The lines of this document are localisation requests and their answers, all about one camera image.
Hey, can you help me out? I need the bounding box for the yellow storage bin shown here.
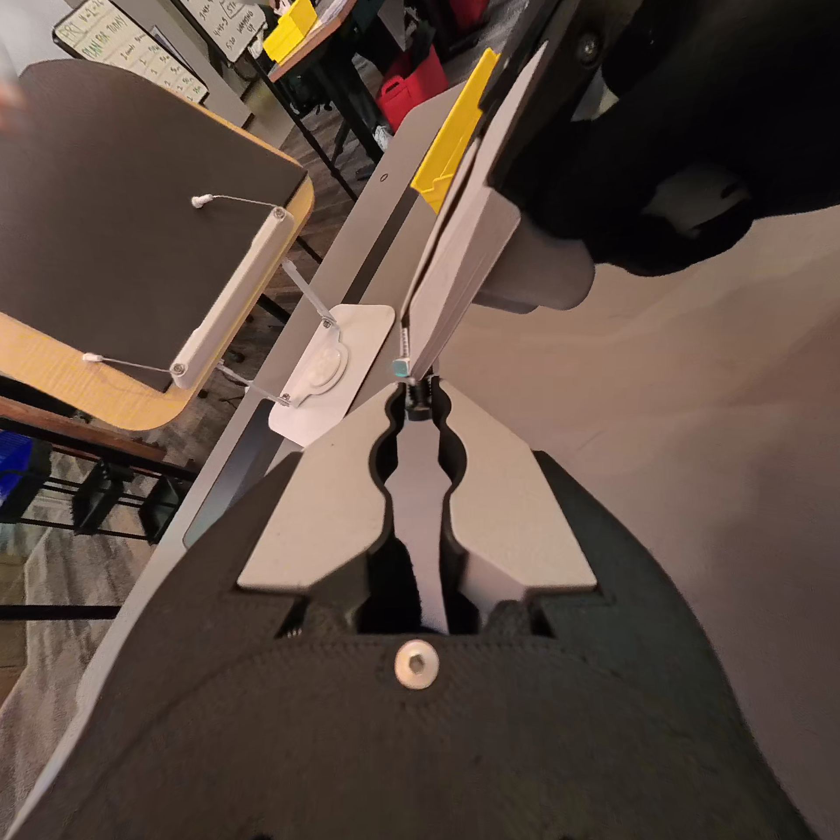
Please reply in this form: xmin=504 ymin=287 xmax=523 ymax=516
xmin=412 ymin=47 xmax=501 ymax=214

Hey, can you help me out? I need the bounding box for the white folding stand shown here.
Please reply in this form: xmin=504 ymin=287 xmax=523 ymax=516
xmin=82 ymin=193 xmax=396 ymax=447

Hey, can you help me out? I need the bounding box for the blue storage bin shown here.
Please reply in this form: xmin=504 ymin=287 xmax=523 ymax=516
xmin=0 ymin=430 xmax=34 ymax=506

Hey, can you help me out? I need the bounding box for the small yellow bin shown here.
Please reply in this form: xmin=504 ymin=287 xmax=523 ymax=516
xmin=262 ymin=0 xmax=316 ymax=63

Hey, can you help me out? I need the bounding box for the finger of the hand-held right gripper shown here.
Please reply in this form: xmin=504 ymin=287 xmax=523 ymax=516
xmin=399 ymin=41 xmax=551 ymax=362
xmin=410 ymin=184 xmax=524 ymax=385

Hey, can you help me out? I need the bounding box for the steel hex bolt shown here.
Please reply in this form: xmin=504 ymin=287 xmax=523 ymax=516
xmin=392 ymin=327 xmax=435 ymax=403

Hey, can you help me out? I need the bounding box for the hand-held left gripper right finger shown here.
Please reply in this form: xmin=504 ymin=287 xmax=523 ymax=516
xmin=432 ymin=377 xmax=598 ymax=634

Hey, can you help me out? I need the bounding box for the whiteboard with handwriting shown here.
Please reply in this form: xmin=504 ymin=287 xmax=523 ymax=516
xmin=52 ymin=0 xmax=210 ymax=102
xmin=177 ymin=0 xmax=266 ymax=63

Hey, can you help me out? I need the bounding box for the person's right hand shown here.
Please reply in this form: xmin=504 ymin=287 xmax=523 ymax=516
xmin=499 ymin=13 xmax=840 ymax=277

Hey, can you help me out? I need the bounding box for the red tote basket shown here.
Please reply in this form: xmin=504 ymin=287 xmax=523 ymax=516
xmin=375 ymin=46 xmax=448 ymax=132

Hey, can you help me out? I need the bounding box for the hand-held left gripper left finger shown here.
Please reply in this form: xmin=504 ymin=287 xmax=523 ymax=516
xmin=236 ymin=384 xmax=403 ymax=631

